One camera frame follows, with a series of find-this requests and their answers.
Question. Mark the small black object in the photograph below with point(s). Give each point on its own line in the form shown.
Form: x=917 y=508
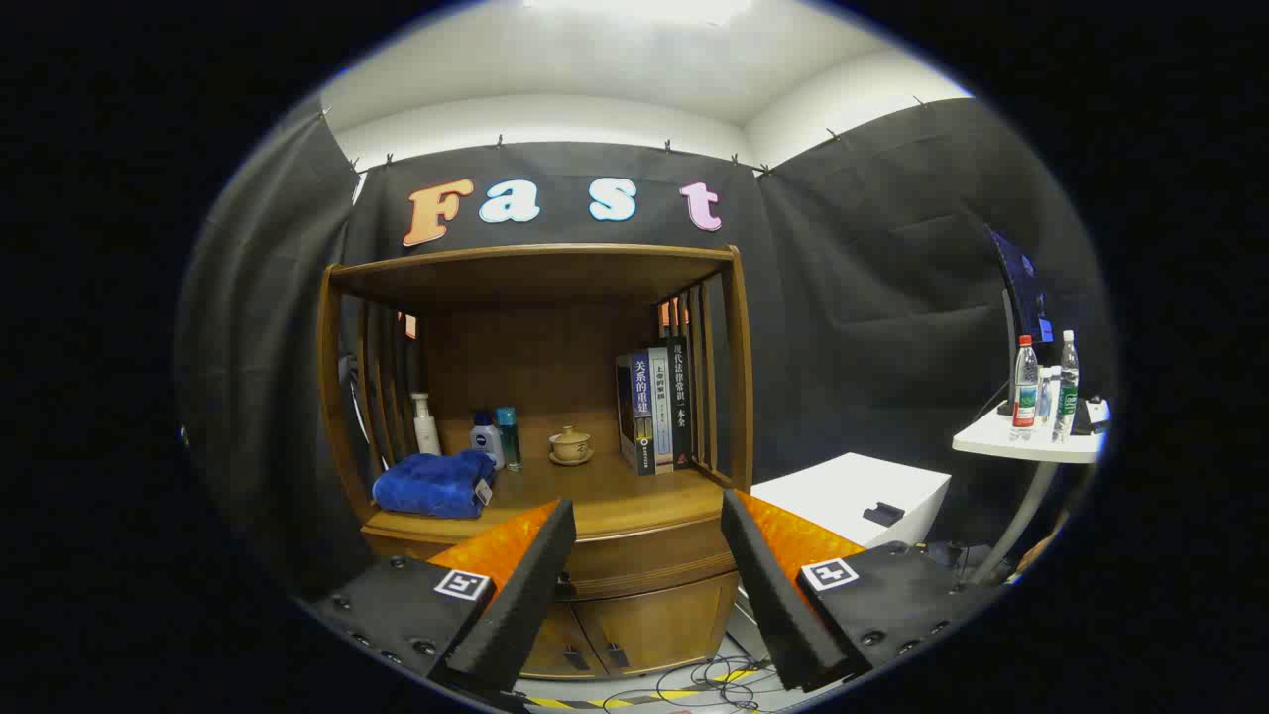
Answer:
x=882 y=515

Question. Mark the white round side table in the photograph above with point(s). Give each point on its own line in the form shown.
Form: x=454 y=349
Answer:
x=1001 y=436

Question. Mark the wooden cabinet door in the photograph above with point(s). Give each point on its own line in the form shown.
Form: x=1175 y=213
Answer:
x=560 y=635
x=664 y=625

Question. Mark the wooden cabinet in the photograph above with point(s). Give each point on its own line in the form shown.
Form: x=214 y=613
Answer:
x=535 y=273

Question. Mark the light grey book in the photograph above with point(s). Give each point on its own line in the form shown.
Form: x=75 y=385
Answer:
x=662 y=416

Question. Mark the beige lidded teacup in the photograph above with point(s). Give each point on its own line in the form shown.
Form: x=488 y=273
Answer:
x=571 y=446

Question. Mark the teal slim bottle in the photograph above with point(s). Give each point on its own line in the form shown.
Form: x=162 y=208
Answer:
x=509 y=436

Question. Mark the blue folded towel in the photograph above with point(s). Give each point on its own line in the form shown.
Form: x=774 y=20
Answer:
x=431 y=486

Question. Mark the white pump bottle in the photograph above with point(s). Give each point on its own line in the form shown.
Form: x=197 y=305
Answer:
x=426 y=431

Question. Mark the dark blue book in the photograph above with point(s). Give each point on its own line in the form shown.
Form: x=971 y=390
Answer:
x=639 y=416

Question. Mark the small black desk device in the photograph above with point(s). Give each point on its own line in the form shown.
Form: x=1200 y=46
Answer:
x=1091 y=416

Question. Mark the black book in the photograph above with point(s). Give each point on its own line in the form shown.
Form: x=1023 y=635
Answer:
x=680 y=397

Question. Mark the white low box cabinet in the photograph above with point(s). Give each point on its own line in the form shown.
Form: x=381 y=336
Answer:
x=843 y=491

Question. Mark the white bottle blue cap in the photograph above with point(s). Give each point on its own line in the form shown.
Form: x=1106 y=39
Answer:
x=486 y=438

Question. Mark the wooden countertop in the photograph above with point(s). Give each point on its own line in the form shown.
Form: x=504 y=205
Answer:
x=615 y=496

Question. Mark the green label water bottle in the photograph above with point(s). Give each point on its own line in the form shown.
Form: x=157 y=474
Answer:
x=1066 y=397

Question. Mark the wooden drawer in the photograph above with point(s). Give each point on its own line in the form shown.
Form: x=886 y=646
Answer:
x=644 y=565

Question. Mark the dark monitor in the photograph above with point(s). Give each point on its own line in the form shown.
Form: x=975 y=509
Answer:
x=1021 y=283

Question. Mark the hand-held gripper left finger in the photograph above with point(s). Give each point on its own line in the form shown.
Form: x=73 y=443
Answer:
x=525 y=595

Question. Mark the yellow black floor tape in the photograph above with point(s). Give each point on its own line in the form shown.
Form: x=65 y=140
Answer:
x=684 y=694

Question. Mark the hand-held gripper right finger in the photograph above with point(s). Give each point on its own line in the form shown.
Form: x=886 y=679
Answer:
x=768 y=585

